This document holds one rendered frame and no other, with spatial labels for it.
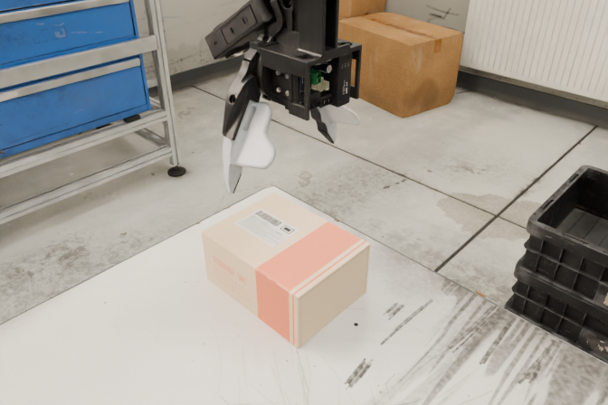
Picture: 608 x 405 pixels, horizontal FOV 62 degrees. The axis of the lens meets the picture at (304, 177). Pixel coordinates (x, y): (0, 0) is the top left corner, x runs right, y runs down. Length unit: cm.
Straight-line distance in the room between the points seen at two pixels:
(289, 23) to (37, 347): 43
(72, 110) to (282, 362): 157
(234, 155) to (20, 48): 147
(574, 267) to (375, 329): 53
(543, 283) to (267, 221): 61
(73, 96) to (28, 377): 147
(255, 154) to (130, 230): 156
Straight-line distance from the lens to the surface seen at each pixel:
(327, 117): 56
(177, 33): 319
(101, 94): 203
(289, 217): 63
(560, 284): 107
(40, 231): 213
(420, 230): 195
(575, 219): 127
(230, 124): 48
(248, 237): 60
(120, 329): 63
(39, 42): 191
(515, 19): 299
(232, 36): 51
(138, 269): 70
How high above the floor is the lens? 114
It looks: 31 degrees down
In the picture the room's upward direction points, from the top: straight up
